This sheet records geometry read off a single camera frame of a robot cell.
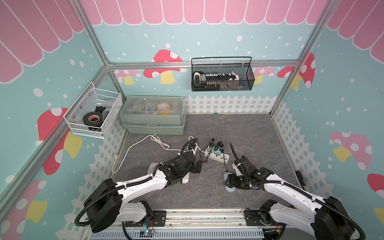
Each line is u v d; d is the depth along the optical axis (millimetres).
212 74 914
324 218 396
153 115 997
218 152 918
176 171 624
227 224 737
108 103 787
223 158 918
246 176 629
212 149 912
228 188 763
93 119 709
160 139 1034
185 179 867
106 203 415
